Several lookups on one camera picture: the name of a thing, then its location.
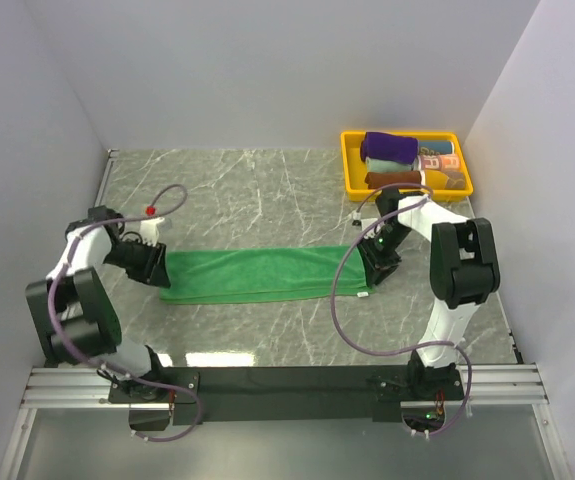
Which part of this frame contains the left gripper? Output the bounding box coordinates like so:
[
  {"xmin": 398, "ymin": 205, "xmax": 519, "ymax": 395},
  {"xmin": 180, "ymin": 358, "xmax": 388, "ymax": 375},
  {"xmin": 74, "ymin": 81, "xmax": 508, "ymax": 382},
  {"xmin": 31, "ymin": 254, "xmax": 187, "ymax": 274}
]
[{"xmin": 105, "ymin": 236, "xmax": 172, "ymax": 287}]

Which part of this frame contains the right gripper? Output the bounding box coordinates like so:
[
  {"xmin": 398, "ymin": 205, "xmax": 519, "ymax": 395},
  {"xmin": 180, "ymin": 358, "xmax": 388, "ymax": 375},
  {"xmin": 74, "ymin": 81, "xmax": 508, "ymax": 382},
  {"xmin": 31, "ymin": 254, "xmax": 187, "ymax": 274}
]
[{"xmin": 356, "ymin": 224, "xmax": 413, "ymax": 287}]

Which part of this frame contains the green towel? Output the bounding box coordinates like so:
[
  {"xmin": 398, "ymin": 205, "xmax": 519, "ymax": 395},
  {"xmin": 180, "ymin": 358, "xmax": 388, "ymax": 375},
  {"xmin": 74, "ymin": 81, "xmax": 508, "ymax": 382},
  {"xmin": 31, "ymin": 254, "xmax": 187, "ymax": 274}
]
[{"xmin": 159, "ymin": 246, "xmax": 347, "ymax": 305}]

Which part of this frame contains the purple towel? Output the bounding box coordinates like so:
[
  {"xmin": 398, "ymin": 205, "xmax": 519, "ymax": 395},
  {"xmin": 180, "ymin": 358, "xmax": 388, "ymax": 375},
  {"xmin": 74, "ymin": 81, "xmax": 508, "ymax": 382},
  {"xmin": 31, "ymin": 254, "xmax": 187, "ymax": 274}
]
[{"xmin": 360, "ymin": 131, "xmax": 419, "ymax": 165}]

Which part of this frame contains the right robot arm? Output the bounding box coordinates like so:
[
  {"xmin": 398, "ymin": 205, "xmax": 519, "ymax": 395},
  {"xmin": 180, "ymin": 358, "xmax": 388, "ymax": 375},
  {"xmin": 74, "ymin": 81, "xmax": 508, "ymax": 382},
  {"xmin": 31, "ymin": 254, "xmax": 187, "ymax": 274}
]
[{"xmin": 352, "ymin": 188, "xmax": 500, "ymax": 399}]

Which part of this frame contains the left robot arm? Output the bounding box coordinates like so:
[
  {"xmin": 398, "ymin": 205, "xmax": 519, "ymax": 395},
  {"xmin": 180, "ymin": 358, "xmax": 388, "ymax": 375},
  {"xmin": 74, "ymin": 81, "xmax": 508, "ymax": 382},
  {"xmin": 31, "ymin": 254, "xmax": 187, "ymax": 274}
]
[{"xmin": 25, "ymin": 205, "xmax": 171, "ymax": 402}]

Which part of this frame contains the rolled brown towel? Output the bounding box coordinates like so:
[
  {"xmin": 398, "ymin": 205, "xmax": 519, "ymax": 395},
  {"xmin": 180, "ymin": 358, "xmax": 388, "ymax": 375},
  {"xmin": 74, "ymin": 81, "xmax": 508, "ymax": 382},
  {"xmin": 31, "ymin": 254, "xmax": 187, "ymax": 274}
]
[{"xmin": 365, "ymin": 171, "xmax": 423, "ymax": 189}]

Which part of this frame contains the yellow plastic tray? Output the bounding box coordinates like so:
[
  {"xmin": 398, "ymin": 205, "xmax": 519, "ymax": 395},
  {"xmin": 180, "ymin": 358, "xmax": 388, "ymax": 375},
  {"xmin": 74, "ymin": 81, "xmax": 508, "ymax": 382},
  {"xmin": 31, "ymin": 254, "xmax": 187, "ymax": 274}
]
[{"xmin": 340, "ymin": 129, "xmax": 475, "ymax": 204}]

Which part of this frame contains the rolled mint towel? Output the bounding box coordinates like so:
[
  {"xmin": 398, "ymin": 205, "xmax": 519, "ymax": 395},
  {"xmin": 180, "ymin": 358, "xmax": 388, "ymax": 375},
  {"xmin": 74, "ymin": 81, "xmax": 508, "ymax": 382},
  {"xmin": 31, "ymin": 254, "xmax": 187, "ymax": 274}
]
[{"xmin": 365, "ymin": 157, "xmax": 414, "ymax": 174}]

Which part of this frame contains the rolled pink printed towel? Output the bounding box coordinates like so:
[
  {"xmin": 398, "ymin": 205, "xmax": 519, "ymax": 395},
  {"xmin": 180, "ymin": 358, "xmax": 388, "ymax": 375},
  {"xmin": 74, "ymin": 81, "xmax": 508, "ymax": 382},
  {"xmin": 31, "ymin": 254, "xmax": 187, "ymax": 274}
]
[{"xmin": 414, "ymin": 153, "xmax": 461, "ymax": 171}]

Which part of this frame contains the black base beam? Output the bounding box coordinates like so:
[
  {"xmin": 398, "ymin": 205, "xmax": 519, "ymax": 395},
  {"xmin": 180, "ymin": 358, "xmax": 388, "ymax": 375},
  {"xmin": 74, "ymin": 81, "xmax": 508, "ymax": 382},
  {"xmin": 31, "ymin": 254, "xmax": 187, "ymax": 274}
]
[{"xmin": 107, "ymin": 365, "xmax": 466, "ymax": 434}]

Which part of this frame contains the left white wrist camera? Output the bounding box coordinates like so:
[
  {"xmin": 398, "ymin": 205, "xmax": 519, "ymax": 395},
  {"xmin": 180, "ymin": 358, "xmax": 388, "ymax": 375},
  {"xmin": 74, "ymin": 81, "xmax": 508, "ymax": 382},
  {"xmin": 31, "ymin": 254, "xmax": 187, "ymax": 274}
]
[{"xmin": 138, "ymin": 217, "xmax": 171, "ymax": 246}]

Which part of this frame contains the aluminium rail frame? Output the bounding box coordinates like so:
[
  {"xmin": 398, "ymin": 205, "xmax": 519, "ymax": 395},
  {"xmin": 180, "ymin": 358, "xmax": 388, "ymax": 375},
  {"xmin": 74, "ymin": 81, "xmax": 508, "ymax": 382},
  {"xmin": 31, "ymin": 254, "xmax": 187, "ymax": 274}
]
[{"xmin": 0, "ymin": 147, "xmax": 573, "ymax": 480}]

